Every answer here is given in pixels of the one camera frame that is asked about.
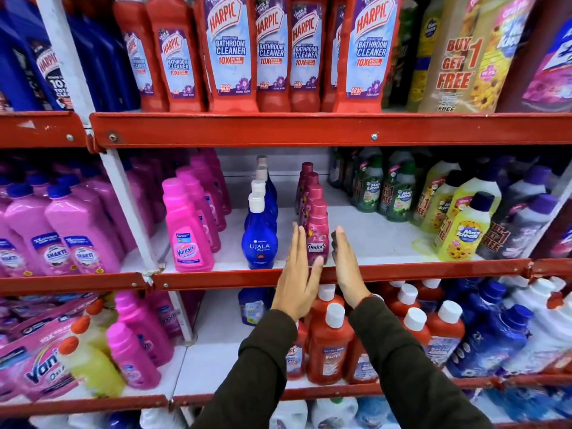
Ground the group of pink blue-capped bottles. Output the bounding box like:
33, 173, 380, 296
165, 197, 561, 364
0, 160, 158, 278

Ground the person's right forearm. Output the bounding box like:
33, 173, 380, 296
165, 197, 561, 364
349, 296, 495, 429

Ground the person's right hand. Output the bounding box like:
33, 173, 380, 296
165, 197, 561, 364
331, 225, 372, 309

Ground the lilac purple-capped cleaner bottle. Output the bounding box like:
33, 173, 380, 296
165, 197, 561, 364
476, 194, 560, 260
493, 165, 553, 225

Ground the white shelf upright post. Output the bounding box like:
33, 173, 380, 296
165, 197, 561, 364
520, 176, 572, 260
35, 0, 198, 345

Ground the pink stain remover pouch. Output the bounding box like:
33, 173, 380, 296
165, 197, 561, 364
0, 292, 99, 338
0, 308, 98, 402

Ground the row of red cleaner bottles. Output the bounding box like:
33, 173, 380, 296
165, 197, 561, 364
113, 0, 401, 113

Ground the light blue bottle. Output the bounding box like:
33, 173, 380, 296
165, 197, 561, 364
355, 397, 396, 429

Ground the person's left hand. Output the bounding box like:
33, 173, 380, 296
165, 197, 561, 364
272, 222, 324, 322

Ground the yellow orange-capped bottle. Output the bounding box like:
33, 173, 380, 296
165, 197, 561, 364
58, 337, 126, 398
70, 315, 113, 354
85, 299, 119, 330

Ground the group of green cleaner bottles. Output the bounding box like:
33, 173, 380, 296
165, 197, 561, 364
327, 147, 417, 224

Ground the row of blue cleaner bottles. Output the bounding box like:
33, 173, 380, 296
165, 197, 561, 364
0, 0, 141, 112

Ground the white green-capped jug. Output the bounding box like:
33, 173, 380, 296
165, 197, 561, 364
270, 400, 309, 429
310, 397, 359, 429

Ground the pink liquid bottle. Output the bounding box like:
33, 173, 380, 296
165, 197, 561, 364
106, 322, 162, 391
147, 290, 185, 339
114, 290, 175, 368

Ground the small blue bottle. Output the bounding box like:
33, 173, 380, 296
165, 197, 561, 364
237, 287, 276, 327

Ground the dark green cleaner bottle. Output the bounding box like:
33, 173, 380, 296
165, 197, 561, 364
383, 0, 419, 108

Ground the yellow twin bottle pack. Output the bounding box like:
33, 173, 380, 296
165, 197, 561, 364
418, 0, 539, 114

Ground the group of orange disinfectant bottles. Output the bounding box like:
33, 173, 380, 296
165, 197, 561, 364
285, 279, 466, 386

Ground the maroon fabric softener bottle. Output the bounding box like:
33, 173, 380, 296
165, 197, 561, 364
294, 162, 314, 211
301, 184, 325, 226
306, 199, 330, 267
298, 172, 321, 216

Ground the yellow black-capped cleaner bottle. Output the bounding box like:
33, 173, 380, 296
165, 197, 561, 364
446, 167, 503, 219
412, 158, 462, 225
437, 191, 496, 262
419, 170, 466, 234

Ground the row of blue jugs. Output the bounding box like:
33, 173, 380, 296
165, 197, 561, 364
484, 386, 572, 423

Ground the purple floor cleaner bottle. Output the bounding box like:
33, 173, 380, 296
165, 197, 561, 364
496, 0, 572, 113
531, 213, 572, 260

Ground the person's left forearm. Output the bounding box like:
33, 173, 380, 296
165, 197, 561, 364
192, 308, 299, 429

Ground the red edged white shelf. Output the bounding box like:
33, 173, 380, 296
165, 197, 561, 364
152, 174, 533, 291
89, 112, 572, 150
0, 111, 88, 149
172, 288, 572, 408
0, 346, 186, 419
529, 257, 572, 278
0, 259, 151, 296

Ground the pink stain remover bottle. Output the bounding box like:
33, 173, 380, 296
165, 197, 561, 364
162, 178, 215, 273
200, 149, 232, 216
189, 156, 227, 232
175, 167, 222, 254

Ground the blue detergent bottle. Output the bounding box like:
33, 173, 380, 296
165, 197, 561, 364
459, 281, 508, 327
446, 304, 535, 379

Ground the yellow green cleaner bottle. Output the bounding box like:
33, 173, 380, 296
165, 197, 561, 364
406, 0, 447, 113

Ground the white detergent bottle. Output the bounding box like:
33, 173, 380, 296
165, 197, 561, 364
501, 277, 558, 318
500, 294, 572, 377

